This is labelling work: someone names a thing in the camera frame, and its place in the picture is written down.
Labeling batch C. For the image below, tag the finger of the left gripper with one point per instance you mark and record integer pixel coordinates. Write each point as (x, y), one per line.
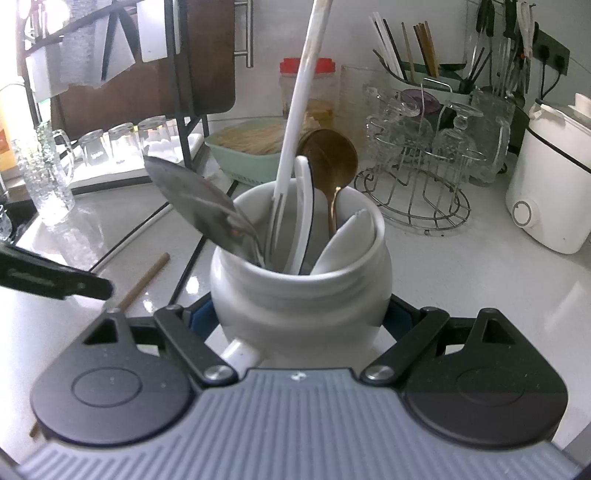
(25, 271)

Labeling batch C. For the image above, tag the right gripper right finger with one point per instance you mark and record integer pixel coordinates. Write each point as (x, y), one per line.
(414, 330)

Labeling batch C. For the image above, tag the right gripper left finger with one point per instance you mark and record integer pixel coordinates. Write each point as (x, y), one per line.
(184, 331)

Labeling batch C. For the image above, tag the white ceramic mug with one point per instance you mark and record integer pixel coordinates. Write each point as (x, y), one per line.
(304, 321)

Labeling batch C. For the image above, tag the white ceramic soup spoon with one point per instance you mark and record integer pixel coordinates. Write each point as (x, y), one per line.
(351, 241)

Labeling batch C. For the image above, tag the steel fork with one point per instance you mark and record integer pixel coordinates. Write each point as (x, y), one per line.
(273, 228)

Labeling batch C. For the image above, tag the large steel spoon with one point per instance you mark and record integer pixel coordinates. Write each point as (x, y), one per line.
(204, 206)

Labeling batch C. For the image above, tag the copper long-handled spoon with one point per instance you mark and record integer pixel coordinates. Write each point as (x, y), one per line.
(334, 161)

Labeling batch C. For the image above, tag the white long-handled ladle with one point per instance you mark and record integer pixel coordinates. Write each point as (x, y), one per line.
(317, 24)

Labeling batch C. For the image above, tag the brown wooden chopstick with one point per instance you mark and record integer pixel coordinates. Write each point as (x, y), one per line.
(127, 300)

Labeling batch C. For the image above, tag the white drip tray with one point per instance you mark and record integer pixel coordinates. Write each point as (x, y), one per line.
(110, 171)

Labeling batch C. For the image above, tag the tall textured glass mug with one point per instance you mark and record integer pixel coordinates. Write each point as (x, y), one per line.
(46, 161)

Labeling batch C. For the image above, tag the upturned glass left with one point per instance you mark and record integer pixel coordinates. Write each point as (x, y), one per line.
(93, 148)

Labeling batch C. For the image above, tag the upturned glass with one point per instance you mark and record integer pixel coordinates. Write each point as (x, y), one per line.
(123, 143)
(154, 137)
(93, 148)

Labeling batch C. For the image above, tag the upturned glass middle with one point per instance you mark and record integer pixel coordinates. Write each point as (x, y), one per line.
(123, 143)

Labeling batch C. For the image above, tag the upturned glass right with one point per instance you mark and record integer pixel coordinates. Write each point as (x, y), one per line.
(154, 137)

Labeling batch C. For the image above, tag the green basket of sticks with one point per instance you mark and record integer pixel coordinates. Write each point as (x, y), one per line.
(249, 152)

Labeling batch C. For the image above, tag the white electric cooker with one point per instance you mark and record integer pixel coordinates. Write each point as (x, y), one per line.
(549, 193)

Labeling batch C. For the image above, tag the clear glass pitcher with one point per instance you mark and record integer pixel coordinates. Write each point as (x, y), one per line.
(491, 133)

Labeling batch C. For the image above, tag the red-lid plastic jar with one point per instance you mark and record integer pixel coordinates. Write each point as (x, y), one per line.
(322, 96)

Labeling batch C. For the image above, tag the black dish rack shelf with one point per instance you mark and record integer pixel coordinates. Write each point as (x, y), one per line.
(177, 63)

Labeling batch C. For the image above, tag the green white utensil caddy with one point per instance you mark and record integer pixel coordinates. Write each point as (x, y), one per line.
(460, 78)

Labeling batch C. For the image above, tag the wire glass holder rack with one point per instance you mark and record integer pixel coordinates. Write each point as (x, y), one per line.
(420, 155)

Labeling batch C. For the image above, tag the wall power socket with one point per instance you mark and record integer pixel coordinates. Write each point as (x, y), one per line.
(551, 52)

